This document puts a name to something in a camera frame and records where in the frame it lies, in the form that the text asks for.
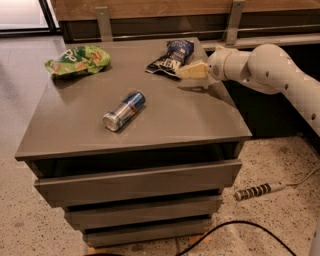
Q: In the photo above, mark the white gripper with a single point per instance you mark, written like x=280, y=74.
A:
x=215, y=65

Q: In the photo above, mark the blue chip bag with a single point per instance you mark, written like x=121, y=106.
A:
x=177, y=55

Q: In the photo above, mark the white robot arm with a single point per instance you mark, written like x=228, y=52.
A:
x=267, y=69

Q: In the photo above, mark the green rice chip bag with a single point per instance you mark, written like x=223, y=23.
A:
x=78, y=61

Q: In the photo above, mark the blue silver energy drink can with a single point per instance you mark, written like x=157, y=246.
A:
x=117, y=117

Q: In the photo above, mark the grey three-drawer cabinet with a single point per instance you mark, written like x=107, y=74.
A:
x=181, y=122

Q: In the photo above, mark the middle grey drawer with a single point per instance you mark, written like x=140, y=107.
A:
x=144, y=212

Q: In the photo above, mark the grey drawer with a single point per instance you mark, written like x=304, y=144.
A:
x=86, y=182
x=148, y=233
x=144, y=212

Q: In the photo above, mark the bottom grey drawer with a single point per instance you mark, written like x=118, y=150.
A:
x=148, y=233

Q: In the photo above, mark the top grey drawer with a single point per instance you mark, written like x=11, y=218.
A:
x=86, y=182

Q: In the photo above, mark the right metal bracket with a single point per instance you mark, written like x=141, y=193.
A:
x=231, y=32

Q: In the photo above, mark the metal bracket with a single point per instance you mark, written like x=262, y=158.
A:
x=104, y=24
x=231, y=32

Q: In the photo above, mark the wooden counter with rail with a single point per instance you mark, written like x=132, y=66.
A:
x=282, y=22

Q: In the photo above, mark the left metal bracket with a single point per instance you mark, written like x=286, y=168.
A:
x=104, y=24

